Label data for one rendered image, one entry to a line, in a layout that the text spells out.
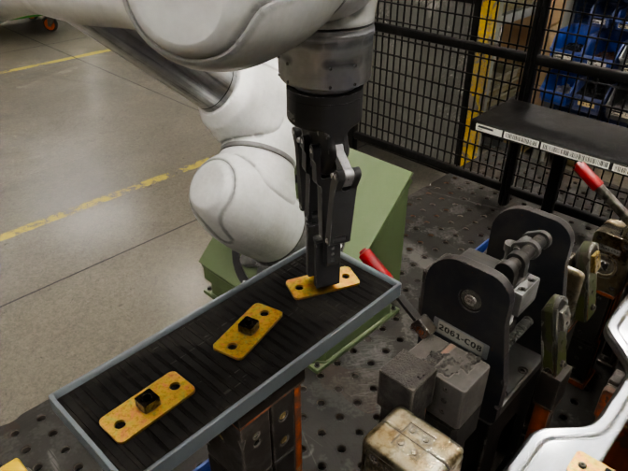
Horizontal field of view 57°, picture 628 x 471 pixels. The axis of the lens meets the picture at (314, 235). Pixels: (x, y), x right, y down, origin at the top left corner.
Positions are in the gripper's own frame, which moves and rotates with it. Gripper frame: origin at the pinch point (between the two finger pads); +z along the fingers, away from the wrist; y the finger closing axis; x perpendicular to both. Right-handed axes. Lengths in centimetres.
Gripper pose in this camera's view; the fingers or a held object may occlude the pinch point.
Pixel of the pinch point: (322, 254)
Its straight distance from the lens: 67.0
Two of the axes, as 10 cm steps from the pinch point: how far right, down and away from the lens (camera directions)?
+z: 0.0, 8.4, 5.4
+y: 3.7, 5.0, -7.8
